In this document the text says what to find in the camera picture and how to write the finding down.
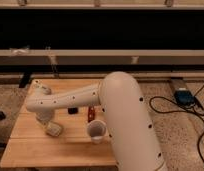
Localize white sponge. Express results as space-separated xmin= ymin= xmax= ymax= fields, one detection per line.
xmin=45 ymin=122 xmax=62 ymax=137

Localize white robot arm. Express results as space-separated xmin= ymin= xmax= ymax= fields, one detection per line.
xmin=26 ymin=72 xmax=168 ymax=171

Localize small black block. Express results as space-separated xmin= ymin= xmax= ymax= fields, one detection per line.
xmin=68 ymin=108 xmax=78 ymax=115

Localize red small bottle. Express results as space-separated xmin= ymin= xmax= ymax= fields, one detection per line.
xmin=88 ymin=107 xmax=95 ymax=122

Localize white plastic cup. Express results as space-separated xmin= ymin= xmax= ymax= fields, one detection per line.
xmin=86 ymin=120 xmax=106 ymax=144

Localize blue power adapter box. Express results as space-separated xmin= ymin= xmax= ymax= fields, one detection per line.
xmin=174 ymin=90 xmax=194 ymax=106

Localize white horizontal rail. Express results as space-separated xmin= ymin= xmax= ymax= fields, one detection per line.
xmin=0 ymin=49 xmax=204 ymax=66

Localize black cable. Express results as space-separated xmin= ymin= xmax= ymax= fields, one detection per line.
xmin=148 ymin=79 xmax=204 ymax=169

